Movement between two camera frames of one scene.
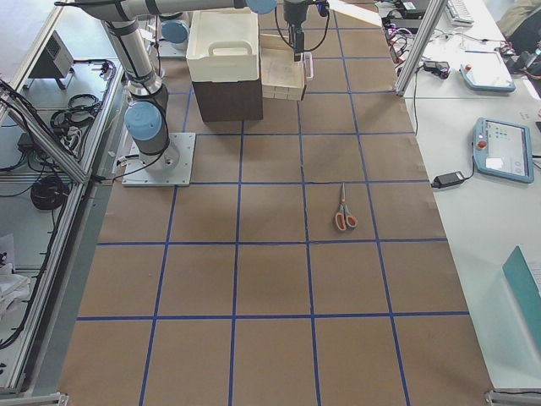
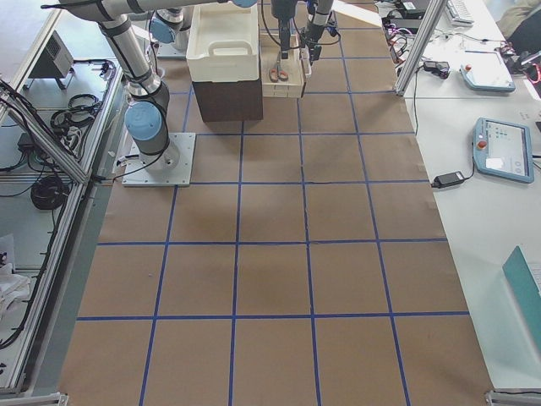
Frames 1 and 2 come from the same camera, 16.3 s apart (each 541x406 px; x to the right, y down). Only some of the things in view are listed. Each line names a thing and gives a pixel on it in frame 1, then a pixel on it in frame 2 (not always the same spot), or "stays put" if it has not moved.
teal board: [527, 291] stays put
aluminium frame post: [436, 9] stays put
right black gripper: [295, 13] → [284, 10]
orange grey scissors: [343, 218] → [275, 74]
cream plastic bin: [223, 46] stays put
